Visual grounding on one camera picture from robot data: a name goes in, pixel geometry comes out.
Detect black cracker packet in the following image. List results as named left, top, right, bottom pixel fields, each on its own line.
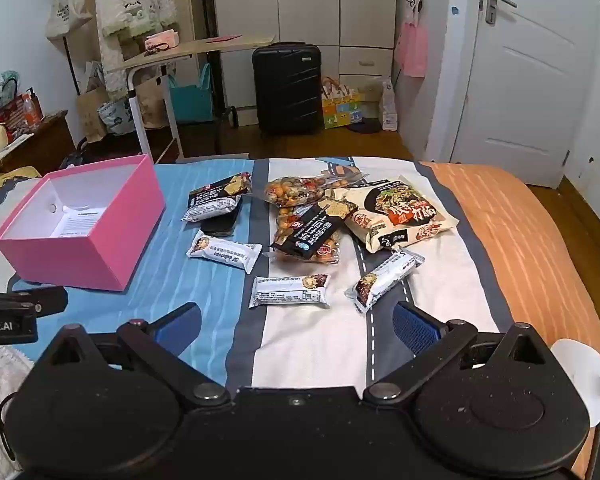
left=187, top=172, right=253, bottom=208
left=270, top=199, right=358, bottom=261

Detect orange drink bottle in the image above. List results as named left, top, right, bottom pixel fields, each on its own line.
left=21, top=87, right=38, bottom=128

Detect black suitcase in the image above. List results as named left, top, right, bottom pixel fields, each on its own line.
left=251, top=42, right=323, bottom=137

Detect white fluffy rug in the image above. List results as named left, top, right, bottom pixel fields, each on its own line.
left=0, top=345, right=36, bottom=480

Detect red bag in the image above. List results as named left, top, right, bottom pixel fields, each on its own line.
left=0, top=92, right=43, bottom=143

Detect metal door handle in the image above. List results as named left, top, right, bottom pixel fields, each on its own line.
left=484, top=0, right=518, bottom=25

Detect black floor stand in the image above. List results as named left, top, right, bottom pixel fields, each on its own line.
left=197, top=0, right=241, bottom=128

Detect teal bag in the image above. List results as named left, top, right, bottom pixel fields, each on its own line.
left=169, top=62, right=216, bottom=123

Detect beige tote bag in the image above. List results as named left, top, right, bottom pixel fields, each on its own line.
left=45, top=0, right=95, bottom=41

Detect white paper leaflet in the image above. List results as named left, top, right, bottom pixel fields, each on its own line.
left=50, top=205, right=103, bottom=238

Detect pink tissue box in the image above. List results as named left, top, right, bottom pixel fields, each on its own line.
left=144, top=31, right=179, bottom=48

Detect brown wooden cabinet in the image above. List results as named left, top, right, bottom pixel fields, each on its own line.
left=0, top=110, right=76, bottom=176

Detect white printed bag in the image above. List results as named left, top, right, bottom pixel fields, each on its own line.
left=97, top=100, right=137, bottom=136

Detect white round plastic object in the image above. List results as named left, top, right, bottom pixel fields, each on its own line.
left=550, top=339, right=600, bottom=428

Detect cream noodle packet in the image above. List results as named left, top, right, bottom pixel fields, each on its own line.
left=330, top=175, right=460, bottom=254

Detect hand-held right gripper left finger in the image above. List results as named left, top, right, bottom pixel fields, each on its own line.
left=45, top=302, right=231, bottom=405

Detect white door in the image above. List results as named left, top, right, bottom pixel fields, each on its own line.
left=450, top=0, right=600, bottom=188

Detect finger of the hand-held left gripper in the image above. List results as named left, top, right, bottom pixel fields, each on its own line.
left=0, top=286, right=69, bottom=318

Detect clear bag of coated nuts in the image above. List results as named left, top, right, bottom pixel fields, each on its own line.
left=267, top=200, right=358, bottom=265
left=262, top=170, right=368, bottom=209

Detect white fluffy coat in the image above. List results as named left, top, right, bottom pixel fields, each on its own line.
left=94, top=0, right=178, bottom=96

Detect brown paper bag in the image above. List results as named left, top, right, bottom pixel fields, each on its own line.
left=135, top=72, right=173, bottom=128
left=75, top=62, right=112, bottom=143

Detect pink hanging bag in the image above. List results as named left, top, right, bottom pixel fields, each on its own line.
left=396, top=20, right=427, bottom=78

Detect pink cardboard box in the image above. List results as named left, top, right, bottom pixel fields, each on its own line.
left=0, top=154, right=167, bottom=292

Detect colourful gift box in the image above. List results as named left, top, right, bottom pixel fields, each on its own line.
left=321, top=76, right=363, bottom=130

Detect white snack bar packet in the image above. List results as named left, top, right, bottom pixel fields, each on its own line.
left=344, top=247, right=426, bottom=315
left=248, top=272, right=332, bottom=310
left=181, top=196, right=243, bottom=223
left=186, top=230, right=263, bottom=275

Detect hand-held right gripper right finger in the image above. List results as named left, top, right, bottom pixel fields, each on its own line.
left=362, top=301, right=555, bottom=404

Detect white wardrobe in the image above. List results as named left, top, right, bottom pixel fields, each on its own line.
left=210, top=0, right=398, bottom=111

